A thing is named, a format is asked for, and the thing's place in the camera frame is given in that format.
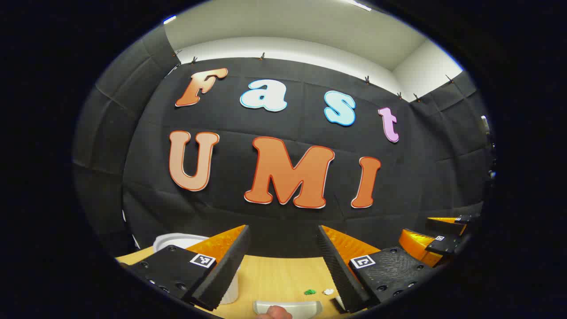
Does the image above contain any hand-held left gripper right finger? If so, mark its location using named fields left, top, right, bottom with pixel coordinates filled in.
left=316, top=224, right=439, bottom=314

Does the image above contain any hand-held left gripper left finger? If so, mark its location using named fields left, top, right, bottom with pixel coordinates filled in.
left=117, top=224, right=252, bottom=311

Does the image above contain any grey plastic dustpan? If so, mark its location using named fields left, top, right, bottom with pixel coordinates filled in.
left=253, top=300, right=323, bottom=319

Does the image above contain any white ribbed garbage bin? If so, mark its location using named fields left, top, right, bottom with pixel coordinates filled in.
left=153, top=233, right=240, bottom=305

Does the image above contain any wooden desktop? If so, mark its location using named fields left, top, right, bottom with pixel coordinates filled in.
left=115, top=246, right=370, bottom=319

